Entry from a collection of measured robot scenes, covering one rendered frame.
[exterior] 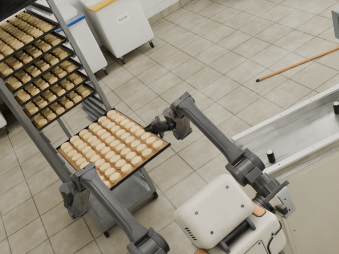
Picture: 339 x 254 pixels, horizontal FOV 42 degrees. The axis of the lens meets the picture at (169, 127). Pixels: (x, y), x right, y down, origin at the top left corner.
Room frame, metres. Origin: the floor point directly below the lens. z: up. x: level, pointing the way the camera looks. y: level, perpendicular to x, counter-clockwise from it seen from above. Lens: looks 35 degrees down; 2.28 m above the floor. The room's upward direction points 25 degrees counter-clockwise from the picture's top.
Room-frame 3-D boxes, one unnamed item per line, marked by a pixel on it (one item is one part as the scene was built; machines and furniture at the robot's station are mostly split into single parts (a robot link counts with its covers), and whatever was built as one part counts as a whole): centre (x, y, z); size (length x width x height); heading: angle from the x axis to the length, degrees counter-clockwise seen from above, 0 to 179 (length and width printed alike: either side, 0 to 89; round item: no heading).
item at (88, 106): (2.68, 0.43, 0.78); 0.64 x 0.03 x 0.03; 21
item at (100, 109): (2.68, 0.43, 0.87); 0.64 x 0.03 x 0.03; 21
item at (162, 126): (1.81, 0.02, 1.02); 0.07 x 0.07 x 0.10; 65
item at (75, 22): (4.88, 0.65, 0.39); 0.64 x 0.54 x 0.77; 13
